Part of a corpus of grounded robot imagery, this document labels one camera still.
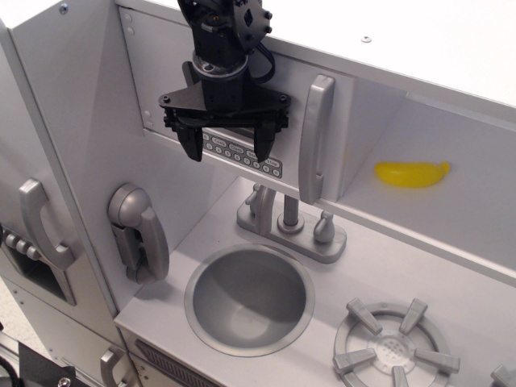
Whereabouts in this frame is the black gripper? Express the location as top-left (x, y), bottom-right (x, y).
top-left (159, 74), bottom-right (290, 161)

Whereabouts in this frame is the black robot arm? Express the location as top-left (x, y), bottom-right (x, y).
top-left (159, 1), bottom-right (291, 162)

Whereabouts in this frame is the grey toy faucet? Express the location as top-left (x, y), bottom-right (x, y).
top-left (237, 184), bottom-right (347, 264)

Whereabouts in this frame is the round metal sink bowl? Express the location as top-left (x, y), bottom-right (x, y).
top-left (184, 243), bottom-right (315, 357)

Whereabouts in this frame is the yellow toy banana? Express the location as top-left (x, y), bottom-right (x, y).
top-left (374, 161), bottom-right (451, 188)

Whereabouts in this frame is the white toy kitchen cabinet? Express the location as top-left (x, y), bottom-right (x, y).
top-left (1, 1), bottom-right (515, 386)

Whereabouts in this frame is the black oven vent panel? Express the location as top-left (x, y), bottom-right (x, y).
top-left (135, 339), bottom-right (217, 387)

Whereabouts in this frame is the grey ice dispenser panel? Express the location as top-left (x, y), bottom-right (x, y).
top-left (1, 226), bottom-right (77, 306)

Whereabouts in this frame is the grey toy stove burner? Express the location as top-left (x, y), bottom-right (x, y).
top-left (333, 298), bottom-right (460, 386)

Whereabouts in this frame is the black cable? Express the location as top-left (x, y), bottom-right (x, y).
top-left (249, 46), bottom-right (277, 85)

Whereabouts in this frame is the grey toy wall phone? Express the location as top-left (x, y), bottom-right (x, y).
top-left (108, 183), bottom-right (169, 285)

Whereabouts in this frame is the grey fridge door handle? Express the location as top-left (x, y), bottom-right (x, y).
top-left (19, 178), bottom-right (77, 270)

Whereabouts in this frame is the grey lower door handle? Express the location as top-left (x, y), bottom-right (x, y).
top-left (100, 349), bottom-right (127, 387)

